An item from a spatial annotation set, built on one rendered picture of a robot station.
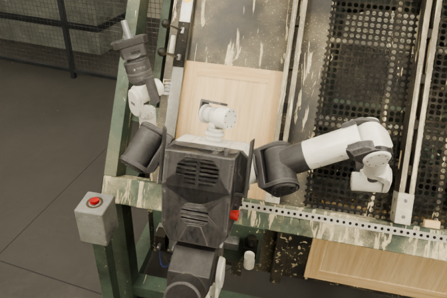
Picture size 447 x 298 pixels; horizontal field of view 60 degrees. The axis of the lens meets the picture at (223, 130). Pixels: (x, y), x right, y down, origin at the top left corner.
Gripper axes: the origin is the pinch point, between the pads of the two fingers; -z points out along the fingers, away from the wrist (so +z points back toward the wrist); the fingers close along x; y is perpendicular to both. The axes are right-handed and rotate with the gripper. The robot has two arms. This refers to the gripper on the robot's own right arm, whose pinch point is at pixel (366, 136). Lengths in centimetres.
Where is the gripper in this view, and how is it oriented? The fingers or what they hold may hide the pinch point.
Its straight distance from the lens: 158.2
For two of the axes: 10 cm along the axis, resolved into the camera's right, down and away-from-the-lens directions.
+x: 0.0, -7.2, -6.9
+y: -9.8, -1.4, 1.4
